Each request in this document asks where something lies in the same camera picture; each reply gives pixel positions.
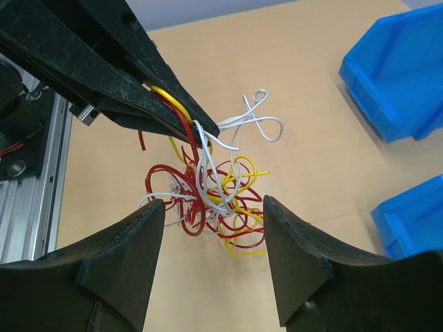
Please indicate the aluminium rail frame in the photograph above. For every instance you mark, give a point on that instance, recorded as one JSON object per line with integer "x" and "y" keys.
{"x": 31, "y": 208}

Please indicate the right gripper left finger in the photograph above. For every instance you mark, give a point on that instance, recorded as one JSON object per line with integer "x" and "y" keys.
{"x": 101, "y": 283}

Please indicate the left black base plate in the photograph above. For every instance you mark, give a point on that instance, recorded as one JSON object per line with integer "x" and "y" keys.
{"x": 25, "y": 123}

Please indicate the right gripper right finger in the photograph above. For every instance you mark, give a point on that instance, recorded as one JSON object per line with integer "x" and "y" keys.
{"x": 324, "y": 284}

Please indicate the small blue bin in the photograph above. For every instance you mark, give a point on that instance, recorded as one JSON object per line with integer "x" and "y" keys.
{"x": 411, "y": 222}

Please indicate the middle blue bin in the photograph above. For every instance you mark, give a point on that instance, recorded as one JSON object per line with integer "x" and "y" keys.
{"x": 394, "y": 74}

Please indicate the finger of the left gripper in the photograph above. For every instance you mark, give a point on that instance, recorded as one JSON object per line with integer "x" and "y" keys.
{"x": 112, "y": 30}
{"x": 35, "y": 39}

